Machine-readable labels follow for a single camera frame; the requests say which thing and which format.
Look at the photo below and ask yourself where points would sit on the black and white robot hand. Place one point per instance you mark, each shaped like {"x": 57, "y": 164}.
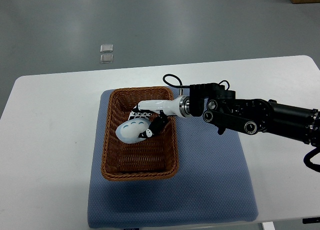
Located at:
{"x": 164, "y": 108}

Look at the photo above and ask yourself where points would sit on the blue plush toy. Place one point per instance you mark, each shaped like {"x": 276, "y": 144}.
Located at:
{"x": 129, "y": 131}

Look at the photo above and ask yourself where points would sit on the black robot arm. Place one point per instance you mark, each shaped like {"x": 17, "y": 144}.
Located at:
{"x": 219, "y": 106}

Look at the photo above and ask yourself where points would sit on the brown wicker basket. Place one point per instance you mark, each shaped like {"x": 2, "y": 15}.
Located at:
{"x": 152, "y": 159}

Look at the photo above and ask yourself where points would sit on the upper metal floor plate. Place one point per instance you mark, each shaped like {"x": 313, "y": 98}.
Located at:
{"x": 106, "y": 48}

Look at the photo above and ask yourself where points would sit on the blue fabric mat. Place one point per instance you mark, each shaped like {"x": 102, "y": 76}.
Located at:
{"x": 212, "y": 185}

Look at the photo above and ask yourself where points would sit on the white table leg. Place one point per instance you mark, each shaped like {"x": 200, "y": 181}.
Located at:
{"x": 268, "y": 226}

